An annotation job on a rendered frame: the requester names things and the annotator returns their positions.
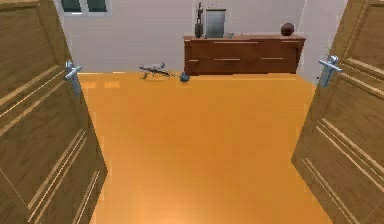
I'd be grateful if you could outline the reddish brown wooden sideboard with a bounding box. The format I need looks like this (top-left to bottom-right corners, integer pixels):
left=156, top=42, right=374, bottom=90
left=183, top=34, right=307, bottom=77

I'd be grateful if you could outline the dark tall vase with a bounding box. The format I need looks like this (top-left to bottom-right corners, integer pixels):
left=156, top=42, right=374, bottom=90
left=194, top=1, right=205, bottom=39

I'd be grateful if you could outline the grey framed picture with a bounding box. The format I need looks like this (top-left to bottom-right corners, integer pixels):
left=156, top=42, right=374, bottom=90
left=204, top=8, right=227, bottom=39

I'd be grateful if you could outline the dark brown round ball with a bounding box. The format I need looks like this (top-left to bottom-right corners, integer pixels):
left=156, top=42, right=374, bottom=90
left=280, top=22, right=295, bottom=37

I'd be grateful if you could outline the brown wooden room door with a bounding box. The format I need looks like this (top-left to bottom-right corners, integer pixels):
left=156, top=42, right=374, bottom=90
left=291, top=0, right=384, bottom=224
left=0, top=0, right=109, bottom=224

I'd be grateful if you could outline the silver door lever handle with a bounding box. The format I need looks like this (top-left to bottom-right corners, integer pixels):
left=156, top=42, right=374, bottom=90
left=64, top=60, right=83, bottom=96
left=318, top=54, right=344, bottom=88

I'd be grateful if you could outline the window with white frame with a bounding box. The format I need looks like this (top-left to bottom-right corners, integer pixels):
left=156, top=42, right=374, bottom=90
left=57, top=0, right=112, bottom=17

